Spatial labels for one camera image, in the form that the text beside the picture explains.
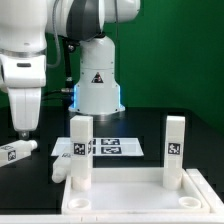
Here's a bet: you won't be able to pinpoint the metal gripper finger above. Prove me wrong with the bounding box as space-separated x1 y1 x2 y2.
19 131 29 140

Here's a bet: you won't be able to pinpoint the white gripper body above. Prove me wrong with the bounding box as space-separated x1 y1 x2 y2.
7 87 41 132

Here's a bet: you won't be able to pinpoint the white square desk top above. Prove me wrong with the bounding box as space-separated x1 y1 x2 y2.
61 167 211 215

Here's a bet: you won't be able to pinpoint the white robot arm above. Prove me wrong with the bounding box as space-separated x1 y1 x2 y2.
0 0 140 139

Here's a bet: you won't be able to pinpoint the white marker base sheet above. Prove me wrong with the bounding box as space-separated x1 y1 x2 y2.
51 137 144 157

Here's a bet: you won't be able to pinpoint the black cables at base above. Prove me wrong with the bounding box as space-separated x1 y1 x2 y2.
39 87 74 104

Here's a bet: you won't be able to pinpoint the black camera on stand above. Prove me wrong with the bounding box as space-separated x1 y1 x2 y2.
62 38 75 95

